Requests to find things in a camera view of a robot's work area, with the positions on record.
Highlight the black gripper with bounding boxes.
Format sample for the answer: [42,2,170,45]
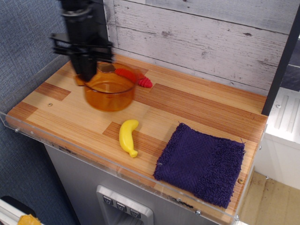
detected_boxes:
[51,14,113,82]

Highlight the orange transparent bowl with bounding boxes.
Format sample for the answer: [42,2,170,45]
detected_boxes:
[75,62,146,112]

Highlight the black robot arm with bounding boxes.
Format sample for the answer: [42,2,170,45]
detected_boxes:
[51,0,113,82]

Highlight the yellow toy banana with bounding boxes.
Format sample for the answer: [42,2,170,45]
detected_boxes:
[119,119,139,158]

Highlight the grey toy fridge cabinet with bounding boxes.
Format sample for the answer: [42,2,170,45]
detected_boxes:
[43,142,218,225]

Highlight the silver dispenser button panel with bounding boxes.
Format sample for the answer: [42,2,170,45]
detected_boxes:
[96,185,154,225]

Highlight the purple towel cloth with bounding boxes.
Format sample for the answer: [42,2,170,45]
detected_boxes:
[153,123,245,209]

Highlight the white ribbed side unit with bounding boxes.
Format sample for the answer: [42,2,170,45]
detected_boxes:
[255,88,300,189]

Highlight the dark left vertical post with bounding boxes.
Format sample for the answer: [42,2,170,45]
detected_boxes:
[98,0,108,45]

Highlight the dark vertical post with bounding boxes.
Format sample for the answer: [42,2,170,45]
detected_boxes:
[261,0,300,116]
[98,0,108,45]

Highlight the red handled metal spoon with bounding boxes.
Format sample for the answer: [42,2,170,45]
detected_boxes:
[97,62,153,88]

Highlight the dark right vertical post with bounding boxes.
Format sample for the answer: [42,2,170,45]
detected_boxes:
[261,0,300,116]

